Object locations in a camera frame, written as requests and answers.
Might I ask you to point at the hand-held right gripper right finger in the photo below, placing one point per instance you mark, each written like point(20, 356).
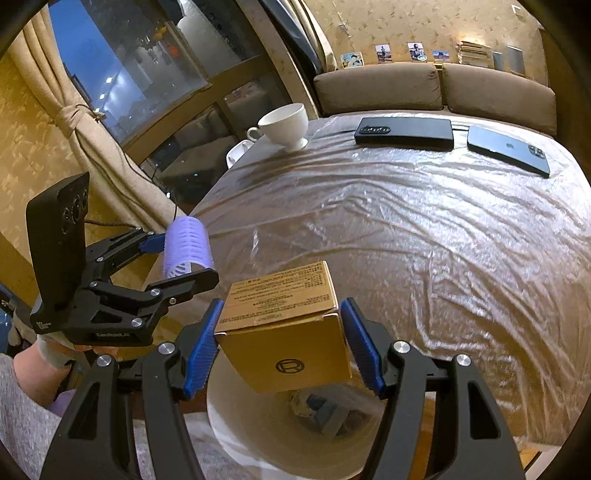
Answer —
point(364, 350)

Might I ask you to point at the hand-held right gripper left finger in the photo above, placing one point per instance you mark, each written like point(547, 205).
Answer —
point(203, 350)

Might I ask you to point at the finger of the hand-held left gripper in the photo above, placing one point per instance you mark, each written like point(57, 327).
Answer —
point(194, 280)
point(152, 243)

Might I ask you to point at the large purple hair roller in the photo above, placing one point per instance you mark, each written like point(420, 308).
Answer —
point(187, 240)

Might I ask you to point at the blue white medicine box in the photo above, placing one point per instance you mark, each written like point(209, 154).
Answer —
point(323, 408)

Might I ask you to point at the brown cardboard box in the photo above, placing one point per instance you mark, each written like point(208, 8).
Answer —
point(281, 337)

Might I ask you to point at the white trash bin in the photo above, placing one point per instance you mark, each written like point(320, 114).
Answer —
point(258, 438)

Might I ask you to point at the person's left forearm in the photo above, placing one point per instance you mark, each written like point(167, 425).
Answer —
point(32, 383)

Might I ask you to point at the person's left hand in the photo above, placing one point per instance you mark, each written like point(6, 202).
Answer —
point(53, 353)

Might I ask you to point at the white ribbed object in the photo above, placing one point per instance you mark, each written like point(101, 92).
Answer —
point(238, 152)

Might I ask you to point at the beige curtain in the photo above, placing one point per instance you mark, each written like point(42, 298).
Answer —
point(51, 115)

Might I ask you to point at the large window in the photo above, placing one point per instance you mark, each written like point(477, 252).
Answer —
point(138, 69)

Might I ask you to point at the white ceramic cup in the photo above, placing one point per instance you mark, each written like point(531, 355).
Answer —
point(286, 124)

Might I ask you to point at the dark blue phone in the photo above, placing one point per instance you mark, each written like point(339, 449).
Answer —
point(508, 150)

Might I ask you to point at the brown sofa cushion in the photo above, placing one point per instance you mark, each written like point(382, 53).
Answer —
point(378, 87)
point(498, 94)

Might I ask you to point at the stack of books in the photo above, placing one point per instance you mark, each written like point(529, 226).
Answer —
point(473, 53)

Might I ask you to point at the large grey cylinder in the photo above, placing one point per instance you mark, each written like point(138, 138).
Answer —
point(515, 59)

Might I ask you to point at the small wall photo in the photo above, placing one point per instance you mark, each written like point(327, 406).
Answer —
point(382, 53)
point(442, 56)
point(415, 50)
point(352, 59)

